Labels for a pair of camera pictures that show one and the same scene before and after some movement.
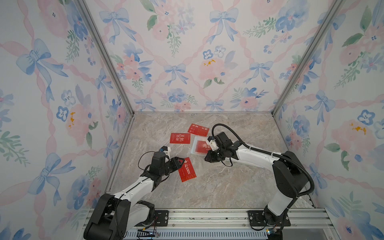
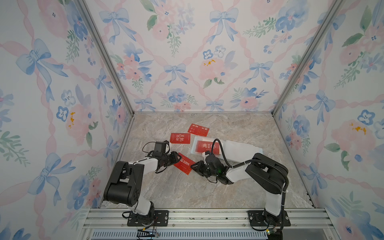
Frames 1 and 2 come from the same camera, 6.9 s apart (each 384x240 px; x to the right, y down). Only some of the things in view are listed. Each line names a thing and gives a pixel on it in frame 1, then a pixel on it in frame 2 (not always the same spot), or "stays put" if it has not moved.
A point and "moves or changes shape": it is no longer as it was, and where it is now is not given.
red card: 202,146 stays put
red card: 197,129 stays put
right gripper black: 210,158 -> 198,167
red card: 180,138 stays put
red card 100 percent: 186,171 moves or changes shape
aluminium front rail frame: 230,224 stays put
